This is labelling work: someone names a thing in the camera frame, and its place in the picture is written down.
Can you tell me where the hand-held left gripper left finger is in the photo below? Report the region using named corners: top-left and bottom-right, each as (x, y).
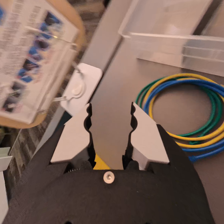
top-left (50, 103), bottom-right (96, 170)

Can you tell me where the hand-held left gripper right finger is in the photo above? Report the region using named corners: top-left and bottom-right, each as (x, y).
top-left (122, 102), bottom-right (170, 170)

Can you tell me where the blue ethernet cable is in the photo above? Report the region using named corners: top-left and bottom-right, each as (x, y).
top-left (143, 80), bottom-right (224, 162)

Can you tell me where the yellow ethernet cable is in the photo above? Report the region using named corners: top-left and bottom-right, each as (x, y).
top-left (147, 73), bottom-right (224, 148)

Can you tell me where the green ethernet cable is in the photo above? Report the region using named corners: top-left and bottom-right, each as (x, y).
top-left (136, 77), bottom-right (224, 145)

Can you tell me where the yellow plastic bin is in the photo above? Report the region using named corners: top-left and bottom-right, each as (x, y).
top-left (93, 154), bottom-right (111, 170)

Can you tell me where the white board stand base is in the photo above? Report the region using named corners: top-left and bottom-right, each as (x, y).
top-left (59, 63), bottom-right (103, 117)

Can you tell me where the white panel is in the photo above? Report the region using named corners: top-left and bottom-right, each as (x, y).
top-left (0, 147), bottom-right (13, 215)

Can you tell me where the clear plastic bin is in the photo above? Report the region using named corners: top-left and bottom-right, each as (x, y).
top-left (118, 0), bottom-right (224, 77)

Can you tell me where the printed instruction sheet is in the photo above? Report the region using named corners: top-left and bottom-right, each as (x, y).
top-left (0, 0), bottom-right (79, 123)

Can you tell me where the wooden display board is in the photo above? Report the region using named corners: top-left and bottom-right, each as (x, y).
top-left (0, 0), bottom-right (85, 129)

